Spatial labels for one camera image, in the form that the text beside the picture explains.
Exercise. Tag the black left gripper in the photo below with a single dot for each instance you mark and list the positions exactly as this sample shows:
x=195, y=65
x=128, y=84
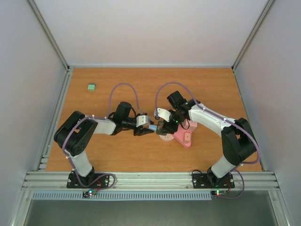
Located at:
x=140, y=132

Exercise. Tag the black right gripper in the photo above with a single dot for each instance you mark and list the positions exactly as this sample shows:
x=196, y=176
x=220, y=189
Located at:
x=170, y=128

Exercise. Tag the light blue plug adapter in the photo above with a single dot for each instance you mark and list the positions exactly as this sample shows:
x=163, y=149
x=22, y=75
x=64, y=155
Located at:
x=153, y=127

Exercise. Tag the light green plug adapter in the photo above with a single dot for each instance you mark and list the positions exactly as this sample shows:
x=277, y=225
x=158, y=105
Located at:
x=91, y=87

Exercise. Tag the dark green cube socket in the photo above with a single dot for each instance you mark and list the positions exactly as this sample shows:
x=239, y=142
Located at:
x=160, y=128

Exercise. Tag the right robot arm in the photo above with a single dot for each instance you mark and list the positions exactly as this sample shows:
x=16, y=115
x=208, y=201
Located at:
x=238, y=142

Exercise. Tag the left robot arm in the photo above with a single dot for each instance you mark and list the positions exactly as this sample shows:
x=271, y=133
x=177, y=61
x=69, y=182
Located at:
x=75, y=133

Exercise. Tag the pink cube socket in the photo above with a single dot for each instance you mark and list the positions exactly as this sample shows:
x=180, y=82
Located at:
x=190, y=125

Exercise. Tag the pink small plug adapter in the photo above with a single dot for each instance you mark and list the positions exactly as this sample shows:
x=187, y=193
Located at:
x=187, y=137

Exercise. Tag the pink round socket base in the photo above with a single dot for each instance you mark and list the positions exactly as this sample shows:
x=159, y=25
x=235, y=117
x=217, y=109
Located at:
x=166, y=138

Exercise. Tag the pink triangular power strip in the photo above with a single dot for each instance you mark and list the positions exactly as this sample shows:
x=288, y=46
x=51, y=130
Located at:
x=183, y=136

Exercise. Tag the right controller board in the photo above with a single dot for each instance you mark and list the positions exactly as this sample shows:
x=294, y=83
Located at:
x=219, y=192

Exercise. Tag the controller board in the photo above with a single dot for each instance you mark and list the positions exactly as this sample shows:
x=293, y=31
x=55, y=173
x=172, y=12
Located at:
x=89, y=193
x=219, y=192

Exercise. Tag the left controller board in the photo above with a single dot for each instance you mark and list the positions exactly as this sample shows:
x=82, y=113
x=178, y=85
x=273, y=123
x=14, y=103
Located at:
x=89, y=193

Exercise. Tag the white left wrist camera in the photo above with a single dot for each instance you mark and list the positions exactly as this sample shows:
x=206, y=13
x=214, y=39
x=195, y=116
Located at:
x=142, y=120

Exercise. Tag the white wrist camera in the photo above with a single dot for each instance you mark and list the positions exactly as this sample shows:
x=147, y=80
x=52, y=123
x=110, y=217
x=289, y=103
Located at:
x=142, y=120
x=161, y=113

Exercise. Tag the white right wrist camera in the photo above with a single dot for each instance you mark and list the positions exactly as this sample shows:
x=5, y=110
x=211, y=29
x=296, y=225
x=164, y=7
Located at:
x=161, y=113

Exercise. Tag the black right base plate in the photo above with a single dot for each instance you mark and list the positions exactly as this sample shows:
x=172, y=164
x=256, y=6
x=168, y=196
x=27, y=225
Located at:
x=202, y=180

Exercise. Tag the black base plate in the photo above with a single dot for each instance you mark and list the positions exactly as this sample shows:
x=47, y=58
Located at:
x=202, y=180
x=93, y=180

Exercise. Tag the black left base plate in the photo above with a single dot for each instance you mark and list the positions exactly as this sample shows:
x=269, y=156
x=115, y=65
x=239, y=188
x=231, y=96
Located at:
x=93, y=180

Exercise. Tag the aluminium front rail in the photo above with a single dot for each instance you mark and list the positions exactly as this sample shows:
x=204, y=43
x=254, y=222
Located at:
x=152, y=181

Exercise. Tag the grey slotted cable duct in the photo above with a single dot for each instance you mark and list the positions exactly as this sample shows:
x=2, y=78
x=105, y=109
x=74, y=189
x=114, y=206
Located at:
x=125, y=195

